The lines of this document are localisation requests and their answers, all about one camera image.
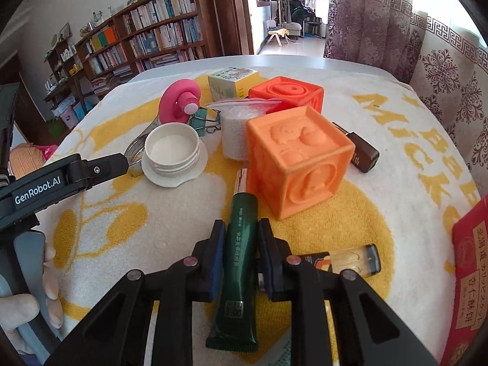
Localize wooden bookshelf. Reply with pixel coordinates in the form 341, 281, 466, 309
74, 0, 226, 98

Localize brown wooden door frame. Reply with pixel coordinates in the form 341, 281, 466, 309
211, 0, 255, 56

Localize small wooden stool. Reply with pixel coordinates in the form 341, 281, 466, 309
267, 27, 294, 46

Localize red tin box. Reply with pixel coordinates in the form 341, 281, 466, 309
438, 194, 488, 366

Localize small brown bottle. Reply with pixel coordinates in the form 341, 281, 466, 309
331, 122, 380, 173

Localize pink woven item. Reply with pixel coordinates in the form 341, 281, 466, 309
9, 143, 58, 176

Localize rows of books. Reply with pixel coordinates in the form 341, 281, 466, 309
82, 0, 206, 96

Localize silver metal tool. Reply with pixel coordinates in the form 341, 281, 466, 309
124, 116, 164, 168

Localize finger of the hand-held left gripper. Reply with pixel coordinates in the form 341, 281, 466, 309
66, 152, 130, 193

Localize red-orange embossed cube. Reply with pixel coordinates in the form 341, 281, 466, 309
249, 76, 325, 115

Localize dark shelving unit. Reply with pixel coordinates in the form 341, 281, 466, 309
42, 34, 100, 130

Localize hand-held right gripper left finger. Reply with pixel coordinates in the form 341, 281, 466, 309
44, 219, 229, 366

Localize yellow white medicine box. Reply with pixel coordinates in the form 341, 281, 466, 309
208, 67, 259, 102

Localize light orange embossed cube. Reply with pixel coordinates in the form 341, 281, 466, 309
246, 106, 355, 221

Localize white storage box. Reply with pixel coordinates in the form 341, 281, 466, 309
52, 97, 77, 129

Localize clear glass vial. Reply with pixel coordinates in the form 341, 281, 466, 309
295, 243, 382, 281

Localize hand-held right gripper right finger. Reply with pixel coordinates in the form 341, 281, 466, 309
257, 218, 439, 366

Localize dark green cream tube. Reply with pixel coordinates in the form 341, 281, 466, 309
206, 192, 260, 353

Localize white round plastic jar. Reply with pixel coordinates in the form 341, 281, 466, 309
141, 123, 209, 188

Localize person's left hand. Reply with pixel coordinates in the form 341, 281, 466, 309
0, 244, 63, 355

